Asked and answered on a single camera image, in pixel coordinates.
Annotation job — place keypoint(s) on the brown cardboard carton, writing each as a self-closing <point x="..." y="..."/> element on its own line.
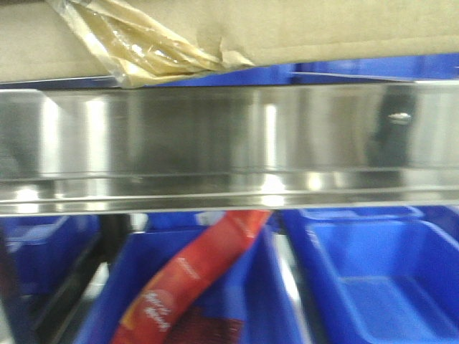
<point x="150" y="42"/>

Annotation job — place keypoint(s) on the blue bin lower middle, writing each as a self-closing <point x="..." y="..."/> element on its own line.
<point x="252" y="290"/>

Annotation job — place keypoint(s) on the blue bin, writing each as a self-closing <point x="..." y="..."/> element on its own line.
<point x="252" y="290"/>
<point x="44" y="248"/>
<point x="380" y="281"/>

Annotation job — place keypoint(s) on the red snack bag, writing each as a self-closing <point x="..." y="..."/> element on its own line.
<point x="163" y="300"/>

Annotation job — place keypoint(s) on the blue bin lower right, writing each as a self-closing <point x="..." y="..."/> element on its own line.
<point x="380" y="281"/>

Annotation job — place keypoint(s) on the blue bin lower left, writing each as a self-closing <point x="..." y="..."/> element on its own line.
<point x="44" y="248"/>

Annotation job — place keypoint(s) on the steel shelf front rail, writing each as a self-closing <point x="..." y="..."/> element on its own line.
<point x="107" y="151"/>

